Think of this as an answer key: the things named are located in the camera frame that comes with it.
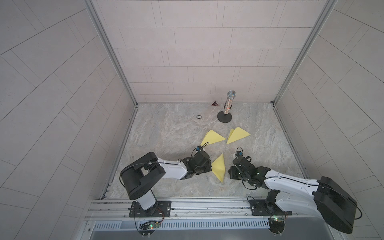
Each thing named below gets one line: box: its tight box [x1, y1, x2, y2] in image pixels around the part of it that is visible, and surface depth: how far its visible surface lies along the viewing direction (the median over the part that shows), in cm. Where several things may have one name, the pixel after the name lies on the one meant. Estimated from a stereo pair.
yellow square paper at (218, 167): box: [211, 153, 226, 183], surface depth 86 cm
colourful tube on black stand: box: [217, 90, 237, 123], surface depth 96 cm
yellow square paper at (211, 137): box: [200, 129, 226, 146], surface depth 97 cm
